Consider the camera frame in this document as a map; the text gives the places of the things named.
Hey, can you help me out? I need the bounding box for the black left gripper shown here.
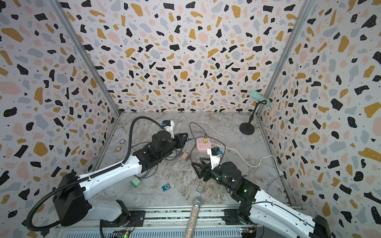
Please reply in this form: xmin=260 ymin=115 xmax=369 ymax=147
xmin=160 ymin=132 xmax=191 ymax=162

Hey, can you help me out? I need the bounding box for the grey cable of pink charger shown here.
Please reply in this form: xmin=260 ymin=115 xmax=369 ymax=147
xmin=130 ymin=141 xmax=184 ymax=163

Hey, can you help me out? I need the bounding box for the grey cable of yellow charger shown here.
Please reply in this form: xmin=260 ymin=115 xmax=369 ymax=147
xmin=184 ymin=121 xmax=227 ymax=167

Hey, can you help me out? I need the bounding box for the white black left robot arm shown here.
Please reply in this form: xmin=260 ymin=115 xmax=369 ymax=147
xmin=25 ymin=116 xmax=189 ymax=232

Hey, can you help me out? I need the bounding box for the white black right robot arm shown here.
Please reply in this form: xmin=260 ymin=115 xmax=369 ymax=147
xmin=191 ymin=162 xmax=331 ymax=238

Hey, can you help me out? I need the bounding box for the pink power strip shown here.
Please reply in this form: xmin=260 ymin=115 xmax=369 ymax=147
xmin=196 ymin=137 xmax=212 ymax=153

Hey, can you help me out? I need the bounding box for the silver mp3 player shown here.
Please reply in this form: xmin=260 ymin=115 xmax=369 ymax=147
xmin=195 ymin=186 xmax=203 ymax=194

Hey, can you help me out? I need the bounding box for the black microphone stand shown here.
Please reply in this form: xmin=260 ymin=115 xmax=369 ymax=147
xmin=239 ymin=100 xmax=267 ymax=135

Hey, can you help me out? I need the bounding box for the green USB charger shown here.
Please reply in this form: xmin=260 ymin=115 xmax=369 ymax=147
xmin=130 ymin=177 xmax=141 ymax=188

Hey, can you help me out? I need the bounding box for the glitter silver microphone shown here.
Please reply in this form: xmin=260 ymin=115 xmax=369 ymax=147
xmin=184 ymin=196 xmax=202 ymax=238

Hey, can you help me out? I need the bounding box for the green microphone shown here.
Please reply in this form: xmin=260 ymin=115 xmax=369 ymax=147
xmin=250 ymin=91 xmax=271 ymax=107

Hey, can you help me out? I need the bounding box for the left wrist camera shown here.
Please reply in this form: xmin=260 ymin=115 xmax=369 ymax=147
xmin=162 ymin=120 xmax=174 ymax=139

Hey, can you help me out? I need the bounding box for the grey cable of green charger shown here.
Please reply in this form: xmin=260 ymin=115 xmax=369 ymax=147
xmin=139 ymin=162 xmax=160 ymax=180

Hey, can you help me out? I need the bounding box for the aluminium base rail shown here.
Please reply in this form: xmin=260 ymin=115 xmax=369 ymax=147
xmin=56 ymin=205 xmax=316 ymax=238

